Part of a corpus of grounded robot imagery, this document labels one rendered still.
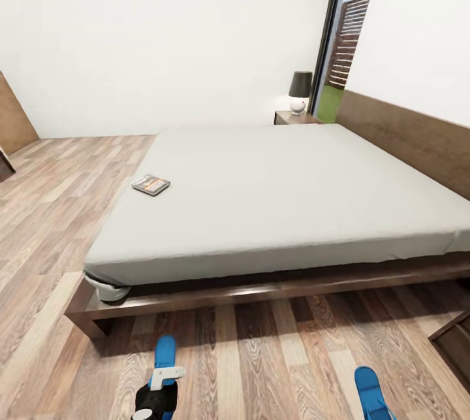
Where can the table lamp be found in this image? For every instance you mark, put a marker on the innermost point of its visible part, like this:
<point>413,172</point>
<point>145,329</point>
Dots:
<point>300,88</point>

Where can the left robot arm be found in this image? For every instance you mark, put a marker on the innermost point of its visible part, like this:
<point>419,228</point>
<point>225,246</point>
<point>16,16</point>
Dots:
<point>153,400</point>

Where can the fixed window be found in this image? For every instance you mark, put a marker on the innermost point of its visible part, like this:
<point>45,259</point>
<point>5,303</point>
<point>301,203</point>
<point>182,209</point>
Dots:
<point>342,26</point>

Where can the sandal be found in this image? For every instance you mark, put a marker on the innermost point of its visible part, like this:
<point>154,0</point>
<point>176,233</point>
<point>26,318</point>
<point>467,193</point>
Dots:
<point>165,353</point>
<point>370,394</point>

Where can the bed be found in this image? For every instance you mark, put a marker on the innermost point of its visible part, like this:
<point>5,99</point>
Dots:
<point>379,199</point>

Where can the hardback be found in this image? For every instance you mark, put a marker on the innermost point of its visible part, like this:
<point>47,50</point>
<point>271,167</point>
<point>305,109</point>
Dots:
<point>150,184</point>

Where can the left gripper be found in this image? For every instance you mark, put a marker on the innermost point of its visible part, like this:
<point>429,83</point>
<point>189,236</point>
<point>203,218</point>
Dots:
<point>167,397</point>

